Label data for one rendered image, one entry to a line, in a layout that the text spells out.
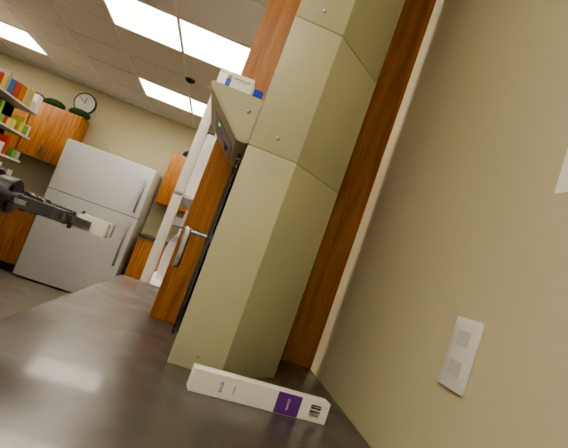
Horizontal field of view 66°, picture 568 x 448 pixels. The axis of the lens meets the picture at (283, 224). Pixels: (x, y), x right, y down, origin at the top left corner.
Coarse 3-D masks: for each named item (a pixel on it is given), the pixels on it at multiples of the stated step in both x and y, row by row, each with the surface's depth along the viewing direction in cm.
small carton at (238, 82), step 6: (234, 78) 99; (240, 78) 100; (246, 78) 100; (234, 84) 99; (240, 84) 99; (246, 84) 100; (252, 84) 100; (240, 90) 99; (246, 90) 100; (252, 90) 102
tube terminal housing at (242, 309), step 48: (288, 48) 94; (336, 48) 96; (288, 96) 94; (336, 96) 99; (288, 144) 93; (336, 144) 104; (240, 192) 91; (288, 192) 93; (336, 192) 109; (240, 240) 91; (288, 240) 97; (240, 288) 90; (288, 288) 101; (192, 336) 88; (240, 336) 91
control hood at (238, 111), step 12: (216, 84) 91; (216, 96) 91; (228, 96) 91; (240, 96) 92; (252, 96) 93; (216, 108) 99; (228, 108) 91; (240, 108) 92; (252, 108) 92; (228, 120) 92; (240, 120) 92; (252, 120) 92; (228, 132) 98; (240, 132) 92; (240, 144) 94
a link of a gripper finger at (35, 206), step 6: (24, 198) 84; (30, 198) 85; (12, 204) 83; (18, 204) 84; (30, 204) 84; (36, 204) 85; (42, 204) 85; (48, 204) 86; (30, 210) 85; (36, 210) 85; (42, 210) 85; (48, 210) 85; (54, 210) 85; (60, 210) 86; (48, 216) 85; (54, 216) 85; (60, 222) 86
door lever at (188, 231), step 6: (186, 228) 93; (192, 228) 94; (186, 234) 93; (192, 234) 94; (198, 234) 94; (204, 234) 94; (180, 240) 93; (186, 240) 93; (204, 240) 94; (180, 246) 93; (186, 246) 94; (180, 252) 93; (174, 258) 93; (180, 258) 93; (174, 264) 93
